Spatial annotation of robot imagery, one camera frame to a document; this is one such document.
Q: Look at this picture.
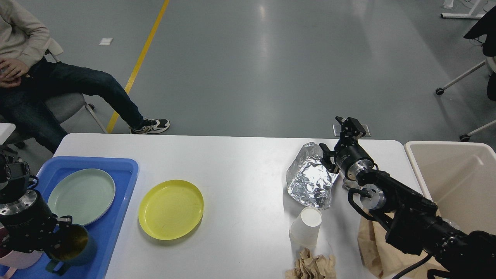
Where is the crushed red soda can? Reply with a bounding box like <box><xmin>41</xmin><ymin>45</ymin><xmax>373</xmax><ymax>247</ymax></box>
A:
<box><xmin>343</xmin><ymin>177</ymin><xmax>362</xmax><ymax>191</ymax></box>

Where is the white paper cup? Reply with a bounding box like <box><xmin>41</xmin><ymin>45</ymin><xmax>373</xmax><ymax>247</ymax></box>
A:
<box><xmin>289</xmin><ymin>207</ymin><xmax>323</xmax><ymax>248</ymax></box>

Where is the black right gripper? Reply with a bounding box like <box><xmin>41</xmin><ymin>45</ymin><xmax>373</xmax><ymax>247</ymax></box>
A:
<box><xmin>319</xmin><ymin>116</ymin><xmax>374</xmax><ymax>181</ymax></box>

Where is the brown paper bag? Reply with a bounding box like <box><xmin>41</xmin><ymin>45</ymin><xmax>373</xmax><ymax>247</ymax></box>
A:
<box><xmin>357</xmin><ymin>217</ymin><xmax>427</xmax><ymax>279</ymax></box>

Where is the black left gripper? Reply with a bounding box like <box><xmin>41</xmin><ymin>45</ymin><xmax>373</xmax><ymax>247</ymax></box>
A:
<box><xmin>0</xmin><ymin>189</ymin><xmax>73</xmax><ymax>253</ymax></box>

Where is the blue plastic tray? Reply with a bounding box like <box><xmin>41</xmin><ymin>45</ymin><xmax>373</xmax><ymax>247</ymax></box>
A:
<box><xmin>37</xmin><ymin>156</ymin><xmax>139</xmax><ymax>279</ymax></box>

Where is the crumpled brown paper ball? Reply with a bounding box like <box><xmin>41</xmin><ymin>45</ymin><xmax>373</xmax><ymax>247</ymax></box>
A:
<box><xmin>285</xmin><ymin>248</ymin><xmax>337</xmax><ymax>279</ymax></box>

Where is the dark teal mug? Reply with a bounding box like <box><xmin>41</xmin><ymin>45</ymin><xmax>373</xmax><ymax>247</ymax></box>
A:
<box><xmin>45</xmin><ymin>224</ymin><xmax>97</xmax><ymax>276</ymax></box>

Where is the beige plastic waste bin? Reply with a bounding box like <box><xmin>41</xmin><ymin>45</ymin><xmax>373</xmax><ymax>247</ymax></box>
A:
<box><xmin>404</xmin><ymin>141</ymin><xmax>496</xmax><ymax>234</ymax></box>

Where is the white table leg base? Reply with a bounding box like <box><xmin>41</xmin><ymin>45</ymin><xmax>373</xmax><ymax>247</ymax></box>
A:
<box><xmin>440</xmin><ymin>0</ymin><xmax>488</xmax><ymax>19</ymax></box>

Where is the aluminium foil sheet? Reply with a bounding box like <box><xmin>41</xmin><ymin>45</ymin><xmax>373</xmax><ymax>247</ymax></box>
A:
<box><xmin>286</xmin><ymin>142</ymin><xmax>338</xmax><ymax>210</ymax></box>

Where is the white desk corner left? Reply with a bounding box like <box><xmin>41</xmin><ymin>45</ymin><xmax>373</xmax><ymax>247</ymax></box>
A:
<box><xmin>0</xmin><ymin>122</ymin><xmax>16</xmax><ymax>145</ymax></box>

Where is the yellow plastic plate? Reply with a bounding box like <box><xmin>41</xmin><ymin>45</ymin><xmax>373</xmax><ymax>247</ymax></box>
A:
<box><xmin>138</xmin><ymin>179</ymin><xmax>204</xmax><ymax>241</ymax></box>

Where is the metal floor socket cover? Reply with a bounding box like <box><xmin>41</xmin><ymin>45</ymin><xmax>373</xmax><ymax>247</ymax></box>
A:
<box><xmin>332</xmin><ymin>124</ymin><xmax>371</xmax><ymax>137</ymax></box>

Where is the grey office chair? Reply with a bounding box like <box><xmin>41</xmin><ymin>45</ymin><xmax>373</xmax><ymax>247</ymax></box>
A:
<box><xmin>0</xmin><ymin>38</ymin><xmax>108</xmax><ymax>152</ymax></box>

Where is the white chair with black jacket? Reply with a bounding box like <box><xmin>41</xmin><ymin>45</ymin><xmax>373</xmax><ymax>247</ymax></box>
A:
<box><xmin>435</xmin><ymin>6</ymin><xmax>496</xmax><ymax>142</ymax></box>

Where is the pale green plate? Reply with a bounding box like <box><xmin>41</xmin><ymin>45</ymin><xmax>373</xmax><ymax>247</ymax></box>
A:
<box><xmin>47</xmin><ymin>169</ymin><xmax>116</xmax><ymax>226</ymax></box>

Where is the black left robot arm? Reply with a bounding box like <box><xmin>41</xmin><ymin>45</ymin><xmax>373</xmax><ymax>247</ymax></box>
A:
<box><xmin>0</xmin><ymin>145</ymin><xmax>72</xmax><ymax>253</ymax></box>

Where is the seated person beige sweater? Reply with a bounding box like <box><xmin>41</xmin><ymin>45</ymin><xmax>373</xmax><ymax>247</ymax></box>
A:
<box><xmin>0</xmin><ymin>0</ymin><xmax>171</xmax><ymax>153</ymax></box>

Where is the pink mug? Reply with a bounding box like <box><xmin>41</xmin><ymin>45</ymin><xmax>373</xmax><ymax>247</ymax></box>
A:
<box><xmin>0</xmin><ymin>227</ymin><xmax>42</xmax><ymax>279</ymax></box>

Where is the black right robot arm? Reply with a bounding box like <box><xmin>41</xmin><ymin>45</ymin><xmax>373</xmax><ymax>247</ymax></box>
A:
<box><xmin>319</xmin><ymin>116</ymin><xmax>496</xmax><ymax>279</ymax></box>

